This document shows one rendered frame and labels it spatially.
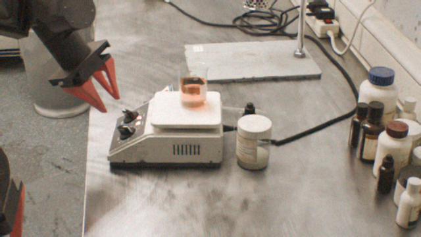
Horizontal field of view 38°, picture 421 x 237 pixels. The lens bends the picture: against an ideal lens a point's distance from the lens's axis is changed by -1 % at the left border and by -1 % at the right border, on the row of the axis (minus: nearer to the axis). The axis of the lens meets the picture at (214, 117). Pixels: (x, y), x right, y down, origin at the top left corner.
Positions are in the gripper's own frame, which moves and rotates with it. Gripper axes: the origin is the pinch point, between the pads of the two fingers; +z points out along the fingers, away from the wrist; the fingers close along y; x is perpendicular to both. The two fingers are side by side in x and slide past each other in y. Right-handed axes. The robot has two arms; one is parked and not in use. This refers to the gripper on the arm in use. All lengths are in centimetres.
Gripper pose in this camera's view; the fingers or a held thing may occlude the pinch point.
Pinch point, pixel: (108, 102)
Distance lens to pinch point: 105.0
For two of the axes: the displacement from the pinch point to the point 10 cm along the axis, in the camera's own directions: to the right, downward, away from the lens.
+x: -6.7, 0.1, 7.4
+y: 5.5, -6.6, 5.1
